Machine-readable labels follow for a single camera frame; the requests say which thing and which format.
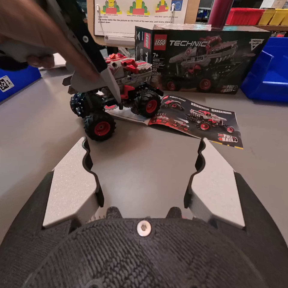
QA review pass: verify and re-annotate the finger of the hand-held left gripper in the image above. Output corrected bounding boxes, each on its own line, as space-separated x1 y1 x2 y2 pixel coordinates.
99 67 123 110
62 72 109 93

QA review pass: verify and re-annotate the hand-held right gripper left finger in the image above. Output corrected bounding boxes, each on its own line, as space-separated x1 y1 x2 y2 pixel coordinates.
42 136 105 228

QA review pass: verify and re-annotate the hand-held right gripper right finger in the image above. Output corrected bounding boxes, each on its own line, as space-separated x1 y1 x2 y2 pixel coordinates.
183 137 246 228

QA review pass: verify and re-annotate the red grey toy monster truck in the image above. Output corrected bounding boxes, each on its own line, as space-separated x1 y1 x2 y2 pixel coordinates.
69 53 164 142

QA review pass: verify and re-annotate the grey desk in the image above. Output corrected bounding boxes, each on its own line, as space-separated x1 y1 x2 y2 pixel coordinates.
0 53 288 242

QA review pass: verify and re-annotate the white sign stand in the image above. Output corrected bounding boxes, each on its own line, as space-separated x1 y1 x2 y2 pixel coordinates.
104 34 136 58

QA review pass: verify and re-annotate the wooden instruction sign board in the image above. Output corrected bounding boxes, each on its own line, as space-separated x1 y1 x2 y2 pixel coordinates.
87 0 201 48

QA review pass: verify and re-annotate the blue plastic bin with tag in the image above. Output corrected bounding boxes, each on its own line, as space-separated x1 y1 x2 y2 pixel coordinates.
0 65 42 103

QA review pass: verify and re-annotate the toy truck instruction booklet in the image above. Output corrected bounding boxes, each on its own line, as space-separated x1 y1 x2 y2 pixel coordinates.
105 93 244 150

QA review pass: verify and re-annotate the black toy set box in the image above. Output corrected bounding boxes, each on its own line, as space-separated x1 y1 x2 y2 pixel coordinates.
135 24 272 95

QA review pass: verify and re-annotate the maroon bottle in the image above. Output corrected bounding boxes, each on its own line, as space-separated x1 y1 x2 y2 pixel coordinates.
208 0 234 29

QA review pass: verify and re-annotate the red plastic bin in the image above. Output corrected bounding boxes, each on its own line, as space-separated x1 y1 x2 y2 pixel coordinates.
225 8 265 26

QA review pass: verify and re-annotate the yellow plastic bin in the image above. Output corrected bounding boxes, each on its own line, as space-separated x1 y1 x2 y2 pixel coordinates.
258 9 288 26

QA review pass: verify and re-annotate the white cardboard box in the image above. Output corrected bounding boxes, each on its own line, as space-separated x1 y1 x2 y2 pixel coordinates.
260 0 287 9

